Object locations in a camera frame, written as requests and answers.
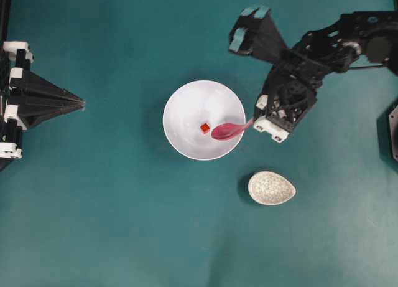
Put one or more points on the small red block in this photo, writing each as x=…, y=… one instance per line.
x=205, y=128

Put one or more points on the white plastic bowl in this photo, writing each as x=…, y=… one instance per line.
x=195, y=104

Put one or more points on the black aluminium frame rail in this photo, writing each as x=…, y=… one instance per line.
x=5, y=7

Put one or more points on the speckled ceramic spoon rest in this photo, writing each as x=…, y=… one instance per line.
x=269, y=188

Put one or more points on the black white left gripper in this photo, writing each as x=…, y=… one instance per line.
x=17, y=116

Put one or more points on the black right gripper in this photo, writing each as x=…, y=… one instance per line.
x=288, y=93

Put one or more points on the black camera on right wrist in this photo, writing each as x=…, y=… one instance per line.
x=254, y=34

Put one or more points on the pink plastic spoon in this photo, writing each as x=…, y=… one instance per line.
x=228, y=131

